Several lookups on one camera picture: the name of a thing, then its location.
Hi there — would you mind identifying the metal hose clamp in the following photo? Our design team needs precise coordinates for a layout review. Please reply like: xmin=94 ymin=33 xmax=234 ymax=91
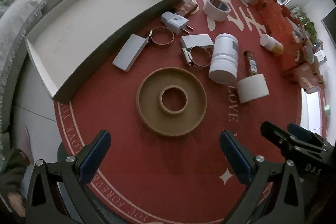
xmin=182 ymin=46 xmax=211 ymax=70
xmin=147 ymin=26 xmax=175 ymax=46

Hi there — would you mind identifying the white power plug adapter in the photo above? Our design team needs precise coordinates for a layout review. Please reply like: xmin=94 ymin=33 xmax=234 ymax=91
xmin=161 ymin=11 xmax=194 ymax=35

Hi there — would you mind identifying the brown chocolate bar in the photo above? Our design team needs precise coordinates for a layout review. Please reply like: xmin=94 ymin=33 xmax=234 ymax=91
xmin=244 ymin=51 xmax=259 ymax=76

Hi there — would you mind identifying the grey rectangular power bank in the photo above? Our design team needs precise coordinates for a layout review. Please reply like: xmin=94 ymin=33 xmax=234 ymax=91
xmin=112 ymin=34 xmax=147 ymax=72

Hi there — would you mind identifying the small white box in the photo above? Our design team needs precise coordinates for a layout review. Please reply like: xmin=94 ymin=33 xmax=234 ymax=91
xmin=181 ymin=34 xmax=214 ymax=49

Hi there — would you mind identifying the grey shallow cardboard box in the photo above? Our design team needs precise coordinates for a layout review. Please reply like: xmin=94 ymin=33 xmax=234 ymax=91
xmin=25 ymin=0 xmax=182 ymax=103

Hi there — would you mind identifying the white paper roll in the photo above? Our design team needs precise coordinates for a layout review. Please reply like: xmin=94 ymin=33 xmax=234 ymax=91
xmin=236 ymin=74 xmax=269 ymax=103

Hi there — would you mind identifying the red gift boxes pile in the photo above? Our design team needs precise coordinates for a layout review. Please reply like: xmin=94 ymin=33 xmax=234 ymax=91
xmin=256 ymin=0 xmax=325 ymax=94

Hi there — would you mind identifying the tan ring-shaped tray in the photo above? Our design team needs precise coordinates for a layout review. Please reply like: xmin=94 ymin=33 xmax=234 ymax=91
xmin=136 ymin=67 xmax=207 ymax=137

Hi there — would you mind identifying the red mahjong card box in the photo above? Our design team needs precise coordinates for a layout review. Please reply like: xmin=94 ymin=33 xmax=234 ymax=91
xmin=174 ymin=0 xmax=198 ymax=17

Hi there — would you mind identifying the white pill bottle yellow label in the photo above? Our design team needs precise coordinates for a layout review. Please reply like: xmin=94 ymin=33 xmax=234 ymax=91
xmin=260 ymin=34 xmax=284 ymax=56

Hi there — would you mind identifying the white tape roll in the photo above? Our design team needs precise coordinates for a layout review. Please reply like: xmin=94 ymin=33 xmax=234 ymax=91
xmin=203 ymin=0 xmax=231 ymax=22

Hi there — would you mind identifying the large white plastic jar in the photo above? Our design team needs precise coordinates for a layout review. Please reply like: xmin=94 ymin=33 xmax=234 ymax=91
xmin=209 ymin=34 xmax=239 ymax=85

